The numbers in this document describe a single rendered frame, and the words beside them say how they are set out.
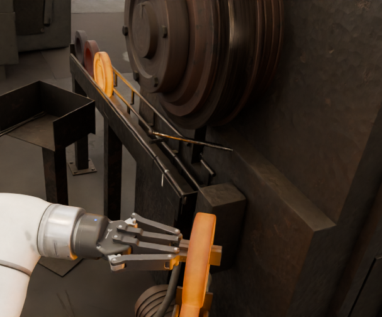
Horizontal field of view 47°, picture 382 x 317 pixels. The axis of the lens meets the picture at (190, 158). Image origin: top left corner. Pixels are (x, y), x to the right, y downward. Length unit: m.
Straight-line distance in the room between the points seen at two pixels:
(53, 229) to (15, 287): 0.10
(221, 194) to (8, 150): 1.85
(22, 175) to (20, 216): 1.73
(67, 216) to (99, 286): 1.15
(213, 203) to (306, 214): 0.22
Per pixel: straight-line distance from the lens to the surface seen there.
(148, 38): 1.00
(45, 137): 1.63
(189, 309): 0.83
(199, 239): 0.69
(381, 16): 0.80
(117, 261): 0.72
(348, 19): 0.85
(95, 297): 1.85
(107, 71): 1.78
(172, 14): 0.93
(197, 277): 0.69
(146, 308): 1.16
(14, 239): 0.77
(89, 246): 0.75
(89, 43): 1.99
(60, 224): 0.75
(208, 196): 1.04
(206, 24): 0.91
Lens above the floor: 1.42
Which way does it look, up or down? 33 degrees down
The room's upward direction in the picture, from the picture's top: 7 degrees clockwise
